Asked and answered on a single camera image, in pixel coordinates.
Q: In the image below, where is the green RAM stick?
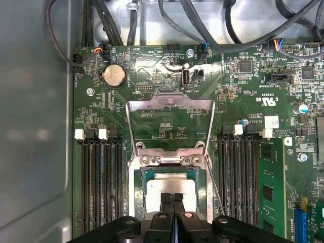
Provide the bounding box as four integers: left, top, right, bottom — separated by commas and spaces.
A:
258, 138, 287, 238

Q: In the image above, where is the silver capacitor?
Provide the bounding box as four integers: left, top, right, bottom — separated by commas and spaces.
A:
293, 102, 309, 115

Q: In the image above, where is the CPU socket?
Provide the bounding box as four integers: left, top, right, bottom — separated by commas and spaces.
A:
128, 151, 216, 223

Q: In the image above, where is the white sticker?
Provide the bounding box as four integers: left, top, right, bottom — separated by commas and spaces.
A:
264, 115, 279, 129

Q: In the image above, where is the metal socket cover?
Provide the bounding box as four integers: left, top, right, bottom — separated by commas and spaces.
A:
125, 92, 216, 164

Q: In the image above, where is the round coin battery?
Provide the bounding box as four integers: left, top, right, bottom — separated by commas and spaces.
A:
100, 63, 127, 89

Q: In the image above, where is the internal USB port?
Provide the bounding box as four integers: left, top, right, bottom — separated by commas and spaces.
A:
181, 69, 191, 89

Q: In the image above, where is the black PC case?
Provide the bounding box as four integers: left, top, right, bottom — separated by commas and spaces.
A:
0, 0, 324, 243

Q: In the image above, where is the green motherboard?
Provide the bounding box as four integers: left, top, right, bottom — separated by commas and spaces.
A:
72, 45, 324, 243

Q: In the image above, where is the silver CPU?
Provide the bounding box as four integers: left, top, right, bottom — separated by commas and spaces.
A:
143, 171, 202, 215

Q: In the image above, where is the metal locking lever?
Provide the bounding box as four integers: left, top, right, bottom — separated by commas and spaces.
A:
206, 154, 226, 216

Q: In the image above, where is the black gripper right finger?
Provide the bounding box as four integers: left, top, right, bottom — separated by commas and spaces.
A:
173, 193, 292, 243

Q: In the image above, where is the black RAM slot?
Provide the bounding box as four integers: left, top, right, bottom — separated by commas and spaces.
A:
87, 128, 101, 235
240, 124, 257, 226
253, 128, 274, 228
218, 125, 230, 221
229, 124, 244, 223
98, 128, 112, 228
74, 128, 90, 235
110, 128, 125, 221

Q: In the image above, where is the blue expansion slot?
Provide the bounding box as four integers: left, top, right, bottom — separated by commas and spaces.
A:
293, 197, 308, 243

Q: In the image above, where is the black braided cable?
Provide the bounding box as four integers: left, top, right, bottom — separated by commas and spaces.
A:
45, 0, 89, 69

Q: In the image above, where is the black square chip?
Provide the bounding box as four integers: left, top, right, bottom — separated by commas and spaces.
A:
238, 59, 253, 73
302, 66, 315, 80

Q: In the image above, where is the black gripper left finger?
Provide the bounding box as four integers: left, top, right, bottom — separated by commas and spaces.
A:
66, 193, 176, 243

